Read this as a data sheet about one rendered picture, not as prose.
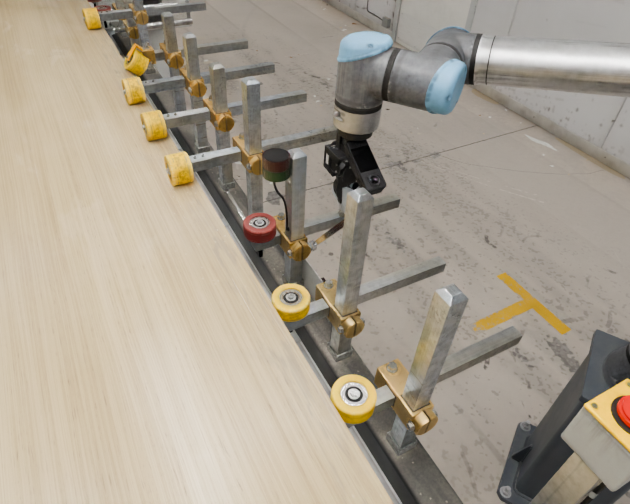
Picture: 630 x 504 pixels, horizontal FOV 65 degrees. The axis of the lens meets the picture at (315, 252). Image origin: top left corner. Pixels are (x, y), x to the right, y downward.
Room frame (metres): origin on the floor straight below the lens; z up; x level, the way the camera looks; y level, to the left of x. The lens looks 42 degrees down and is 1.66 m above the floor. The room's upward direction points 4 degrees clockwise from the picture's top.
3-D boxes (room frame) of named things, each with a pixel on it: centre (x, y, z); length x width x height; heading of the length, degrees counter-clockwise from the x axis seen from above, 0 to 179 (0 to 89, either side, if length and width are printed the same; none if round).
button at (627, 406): (0.27, -0.33, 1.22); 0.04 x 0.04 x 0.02
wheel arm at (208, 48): (1.88, 0.48, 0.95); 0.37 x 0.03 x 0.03; 121
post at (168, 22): (1.78, 0.56, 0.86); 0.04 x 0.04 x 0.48; 31
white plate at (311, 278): (0.91, 0.02, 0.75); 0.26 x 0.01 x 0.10; 31
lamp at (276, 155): (0.90, 0.09, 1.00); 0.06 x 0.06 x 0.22; 31
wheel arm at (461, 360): (0.57, -0.25, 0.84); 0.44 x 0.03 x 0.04; 121
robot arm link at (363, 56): (0.88, -0.07, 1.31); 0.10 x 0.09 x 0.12; 68
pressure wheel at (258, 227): (0.92, 0.14, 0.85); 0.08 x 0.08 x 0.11
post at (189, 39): (1.57, 0.43, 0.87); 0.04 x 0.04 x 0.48; 31
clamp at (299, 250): (0.94, 0.07, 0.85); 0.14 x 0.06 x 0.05; 31
